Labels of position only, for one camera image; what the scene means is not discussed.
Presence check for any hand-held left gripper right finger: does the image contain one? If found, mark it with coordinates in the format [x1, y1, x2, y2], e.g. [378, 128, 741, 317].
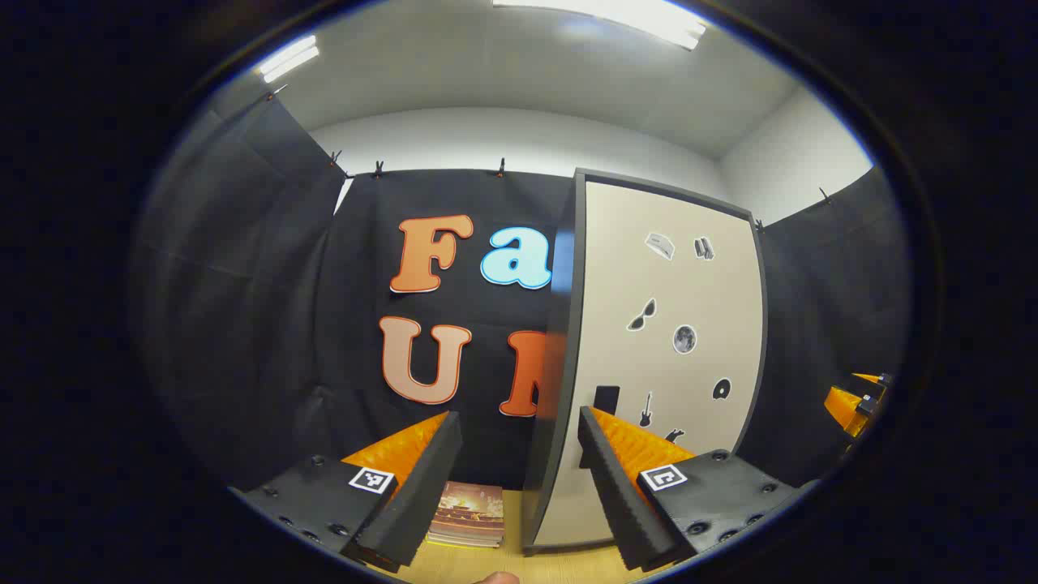
[577, 406, 800, 572]

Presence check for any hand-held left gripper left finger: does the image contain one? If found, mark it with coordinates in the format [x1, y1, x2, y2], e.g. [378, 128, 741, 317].
[229, 411, 464, 573]

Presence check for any beige cabinet door black handle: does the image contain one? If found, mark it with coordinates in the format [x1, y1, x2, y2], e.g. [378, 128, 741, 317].
[533, 180, 766, 547]

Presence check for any brown picture cover book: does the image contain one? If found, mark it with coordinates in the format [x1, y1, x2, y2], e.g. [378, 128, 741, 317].
[432, 481, 505, 530]

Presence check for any thin pale book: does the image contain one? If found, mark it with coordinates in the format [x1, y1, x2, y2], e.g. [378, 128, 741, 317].
[427, 524, 504, 549]

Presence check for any black backdrop cloth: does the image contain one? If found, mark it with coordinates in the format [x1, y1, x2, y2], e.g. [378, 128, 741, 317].
[130, 85, 914, 497]

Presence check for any row of black cloth clips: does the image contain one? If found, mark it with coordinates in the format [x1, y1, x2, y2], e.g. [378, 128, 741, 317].
[266, 84, 834, 232]

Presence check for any ceiling light panel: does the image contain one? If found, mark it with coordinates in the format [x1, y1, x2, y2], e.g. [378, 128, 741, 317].
[258, 34, 322, 84]
[492, 0, 708, 51]

